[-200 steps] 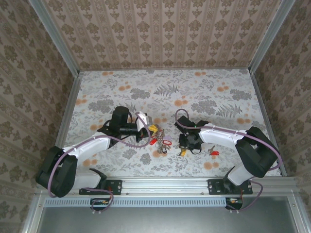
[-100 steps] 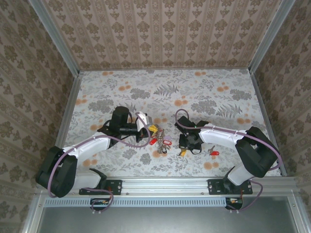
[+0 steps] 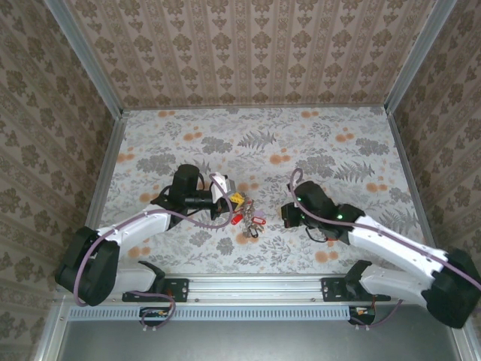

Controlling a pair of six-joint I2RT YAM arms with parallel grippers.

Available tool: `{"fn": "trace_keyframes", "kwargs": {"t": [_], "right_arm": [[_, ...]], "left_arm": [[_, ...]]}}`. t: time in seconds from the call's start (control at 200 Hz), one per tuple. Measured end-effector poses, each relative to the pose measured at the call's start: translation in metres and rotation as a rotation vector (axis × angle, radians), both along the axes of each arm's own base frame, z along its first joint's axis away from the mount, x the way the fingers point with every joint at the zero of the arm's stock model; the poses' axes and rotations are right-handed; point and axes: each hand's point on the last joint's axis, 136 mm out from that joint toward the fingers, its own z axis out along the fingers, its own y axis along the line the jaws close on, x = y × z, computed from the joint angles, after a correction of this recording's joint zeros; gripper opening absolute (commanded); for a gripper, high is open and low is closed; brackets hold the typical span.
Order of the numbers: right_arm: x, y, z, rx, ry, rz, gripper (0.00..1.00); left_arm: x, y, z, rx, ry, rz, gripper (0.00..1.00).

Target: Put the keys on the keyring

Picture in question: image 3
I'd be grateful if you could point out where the aluminium back edge rail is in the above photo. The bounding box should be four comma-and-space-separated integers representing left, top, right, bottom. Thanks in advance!
122, 104, 388, 112

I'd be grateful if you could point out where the aluminium front mounting rail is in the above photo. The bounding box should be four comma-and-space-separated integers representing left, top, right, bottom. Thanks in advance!
56, 274, 399, 305

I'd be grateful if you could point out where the aluminium left side rail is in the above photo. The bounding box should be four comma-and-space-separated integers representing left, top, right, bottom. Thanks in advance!
84, 111, 129, 234

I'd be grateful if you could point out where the large metal keyring with rings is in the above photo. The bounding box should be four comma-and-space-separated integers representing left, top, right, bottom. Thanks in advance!
236, 199, 267, 241

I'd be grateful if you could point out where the aluminium left corner post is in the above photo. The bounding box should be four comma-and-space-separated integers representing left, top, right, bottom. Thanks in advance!
44, 0, 125, 118

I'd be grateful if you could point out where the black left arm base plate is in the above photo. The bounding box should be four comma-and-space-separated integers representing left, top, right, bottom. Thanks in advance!
122, 277, 189, 304

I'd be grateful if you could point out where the aluminium front frame bar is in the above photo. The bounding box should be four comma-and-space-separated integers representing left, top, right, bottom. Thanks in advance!
32, 296, 71, 361
445, 325, 481, 361

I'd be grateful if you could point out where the aluminium corner post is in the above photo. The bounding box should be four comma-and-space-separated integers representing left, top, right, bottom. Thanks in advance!
44, 0, 125, 118
383, 0, 458, 114

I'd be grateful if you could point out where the aluminium right side rail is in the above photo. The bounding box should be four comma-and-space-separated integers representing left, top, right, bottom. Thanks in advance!
386, 111, 433, 245

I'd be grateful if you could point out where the aluminium right corner post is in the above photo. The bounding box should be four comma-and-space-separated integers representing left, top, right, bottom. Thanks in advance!
383, 0, 458, 114

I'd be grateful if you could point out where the grey metal front panel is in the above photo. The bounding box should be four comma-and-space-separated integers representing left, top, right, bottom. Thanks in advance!
56, 319, 465, 361

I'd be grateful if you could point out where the grey slotted cable duct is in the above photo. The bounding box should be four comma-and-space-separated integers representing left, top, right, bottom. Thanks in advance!
67, 305, 377, 322

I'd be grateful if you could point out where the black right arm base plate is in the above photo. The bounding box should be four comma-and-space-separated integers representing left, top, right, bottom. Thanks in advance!
321, 277, 392, 304

